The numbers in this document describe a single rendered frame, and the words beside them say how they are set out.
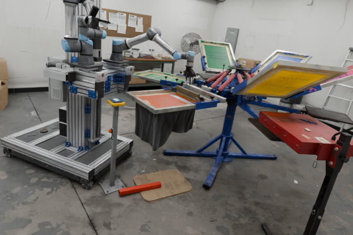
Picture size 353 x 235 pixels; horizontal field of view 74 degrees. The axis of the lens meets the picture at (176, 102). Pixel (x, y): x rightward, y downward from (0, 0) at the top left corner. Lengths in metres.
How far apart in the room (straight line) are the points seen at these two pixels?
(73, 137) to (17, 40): 3.20
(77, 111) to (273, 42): 5.28
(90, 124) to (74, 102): 0.30
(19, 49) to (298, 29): 6.12
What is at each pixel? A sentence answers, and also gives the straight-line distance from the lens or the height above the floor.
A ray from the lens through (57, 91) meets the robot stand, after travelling 2.87.
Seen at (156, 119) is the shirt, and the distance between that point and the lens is 2.21.
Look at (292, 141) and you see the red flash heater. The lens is 1.76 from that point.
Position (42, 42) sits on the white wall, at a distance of 5.78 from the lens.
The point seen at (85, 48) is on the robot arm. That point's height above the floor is 1.41.
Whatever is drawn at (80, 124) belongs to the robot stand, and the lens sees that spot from 2.84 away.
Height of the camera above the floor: 1.68
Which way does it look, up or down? 17 degrees down
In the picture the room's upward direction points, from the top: 7 degrees clockwise
